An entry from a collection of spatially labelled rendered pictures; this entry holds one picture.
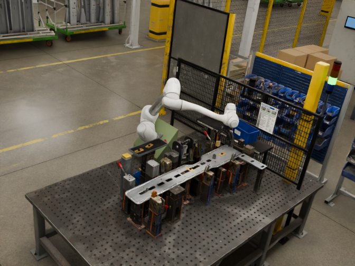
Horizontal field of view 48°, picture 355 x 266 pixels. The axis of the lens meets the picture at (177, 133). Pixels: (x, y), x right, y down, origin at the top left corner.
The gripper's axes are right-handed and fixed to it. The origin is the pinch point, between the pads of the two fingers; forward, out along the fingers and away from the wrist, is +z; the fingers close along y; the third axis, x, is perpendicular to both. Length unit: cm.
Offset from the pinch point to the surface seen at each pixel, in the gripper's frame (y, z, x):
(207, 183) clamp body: 19, 20, -43
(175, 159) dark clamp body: -16, 9, -51
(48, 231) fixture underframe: -81, 90, -148
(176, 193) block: 21, 11, -86
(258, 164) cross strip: 33.9, 14.0, 14.4
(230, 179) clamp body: 20.5, 29.9, -7.8
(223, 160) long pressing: 8.2, 13.9, -7.4
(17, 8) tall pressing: -709, 30, 131
